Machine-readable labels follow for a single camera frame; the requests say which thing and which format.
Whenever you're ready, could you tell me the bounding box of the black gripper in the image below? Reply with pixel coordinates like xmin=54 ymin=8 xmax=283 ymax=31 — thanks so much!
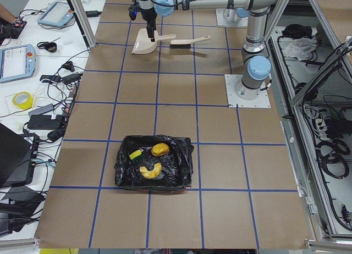
xmin=128 ymin=3 xmax=157 ymax=42

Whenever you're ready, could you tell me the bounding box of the white plastic dustpan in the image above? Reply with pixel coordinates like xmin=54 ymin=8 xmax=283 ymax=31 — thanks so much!
xmin=131 ymin=29 xmax=176 ymax=54

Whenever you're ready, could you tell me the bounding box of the white brush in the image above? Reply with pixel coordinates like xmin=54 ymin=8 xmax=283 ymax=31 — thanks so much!
xmin=169 ymin=35 xmax=211 ymax=49

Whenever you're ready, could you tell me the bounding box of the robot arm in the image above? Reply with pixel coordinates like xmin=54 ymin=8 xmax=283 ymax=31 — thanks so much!
xmin=129 ymin=0 xmax=276 ymax=56

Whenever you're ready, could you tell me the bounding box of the black lined bin left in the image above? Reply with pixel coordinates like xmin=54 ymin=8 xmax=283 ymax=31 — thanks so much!
xmin=114 ymin=135 xmax=194 ymax=191

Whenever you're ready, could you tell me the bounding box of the teach pendant far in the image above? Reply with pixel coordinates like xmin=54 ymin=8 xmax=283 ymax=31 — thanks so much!
xmin=37 ymin=1 xmax=74 ymax=29

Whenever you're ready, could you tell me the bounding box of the teach pendant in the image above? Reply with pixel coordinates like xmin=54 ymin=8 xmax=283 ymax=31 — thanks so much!
xmin=1 ymin=44 xmax=36 ymax=83
xmin=37 ymin=1 xmax=74 ymax=29

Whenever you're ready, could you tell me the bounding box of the toy bread roll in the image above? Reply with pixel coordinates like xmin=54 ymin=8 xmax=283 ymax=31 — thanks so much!
xmin=151 ymin=143 xmax=170 ymax=157

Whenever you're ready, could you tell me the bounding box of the yellow sponge piece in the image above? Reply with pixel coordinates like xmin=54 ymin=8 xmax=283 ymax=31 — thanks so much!
xmin=129 ymin=149 xmax=142 ymax=161

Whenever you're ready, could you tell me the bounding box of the teach pendant near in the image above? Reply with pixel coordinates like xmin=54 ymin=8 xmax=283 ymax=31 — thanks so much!
xmin=1 ymin=44 xmax=36 ymax=83

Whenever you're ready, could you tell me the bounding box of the yellow tape roll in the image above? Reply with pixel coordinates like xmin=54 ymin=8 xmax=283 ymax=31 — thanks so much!
xmin=12 ymin=91 xmax=34 ymax=110

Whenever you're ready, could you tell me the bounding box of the black power adapter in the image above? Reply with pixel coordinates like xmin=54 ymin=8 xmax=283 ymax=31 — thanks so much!
xmin=27 ymin=114 xmax=63 ymax=130

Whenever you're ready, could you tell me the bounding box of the toy croissant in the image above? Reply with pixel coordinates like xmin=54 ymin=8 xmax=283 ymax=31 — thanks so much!
xmin=139 ymin=163 xmax=162 ymax=179

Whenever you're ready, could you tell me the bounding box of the black laptop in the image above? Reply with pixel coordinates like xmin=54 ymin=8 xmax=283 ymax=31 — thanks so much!
xmin=1 ymin=124 xmax=39 ymax=188

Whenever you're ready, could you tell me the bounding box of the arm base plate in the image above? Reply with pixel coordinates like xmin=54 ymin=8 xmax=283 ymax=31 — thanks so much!
xmin=224 ymin=74 xmax=271 ymax=108
xmin=216 ymin=8 xmax=249 ymax=28

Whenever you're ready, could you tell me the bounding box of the aluminium frame post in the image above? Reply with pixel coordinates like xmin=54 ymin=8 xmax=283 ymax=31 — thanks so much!
xmin=66 ymin=0 xmax=96 ymax=50

